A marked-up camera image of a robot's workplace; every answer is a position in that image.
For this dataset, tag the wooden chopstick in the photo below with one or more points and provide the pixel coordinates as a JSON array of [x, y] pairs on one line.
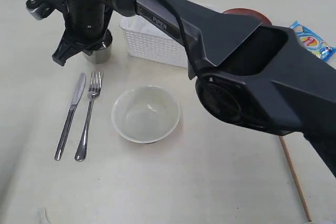
[[295, 178]]

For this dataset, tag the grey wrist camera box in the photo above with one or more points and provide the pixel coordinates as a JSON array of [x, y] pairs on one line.
[[41, 9]]

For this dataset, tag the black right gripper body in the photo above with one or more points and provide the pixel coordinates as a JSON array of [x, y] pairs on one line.
[[87, 20]]

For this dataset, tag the white ceramic bowl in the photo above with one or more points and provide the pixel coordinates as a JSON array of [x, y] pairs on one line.
[[145, 114]]

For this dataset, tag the silver fork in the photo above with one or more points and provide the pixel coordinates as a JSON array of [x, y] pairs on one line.
[[93, 93]]

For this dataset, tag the white perforated plastic basket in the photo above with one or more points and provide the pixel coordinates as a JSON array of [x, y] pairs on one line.
[[145, 41]]

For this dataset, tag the stainless steel cup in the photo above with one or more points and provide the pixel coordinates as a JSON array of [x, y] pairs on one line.
[[102, 52]]

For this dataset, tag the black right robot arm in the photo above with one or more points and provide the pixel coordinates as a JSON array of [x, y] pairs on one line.
[[256, 76]]

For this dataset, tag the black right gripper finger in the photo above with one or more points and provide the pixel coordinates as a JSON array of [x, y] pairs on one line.
[[87, 48], [67, 48]]

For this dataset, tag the silver table knife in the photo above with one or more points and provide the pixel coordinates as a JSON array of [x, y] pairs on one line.
[[73, 105]]

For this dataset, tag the blue chips snack bag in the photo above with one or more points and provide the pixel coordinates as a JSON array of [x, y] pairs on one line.
[[313, 42]]

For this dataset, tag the brown wooden plate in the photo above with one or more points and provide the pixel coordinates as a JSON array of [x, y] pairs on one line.
[[249, 12]]

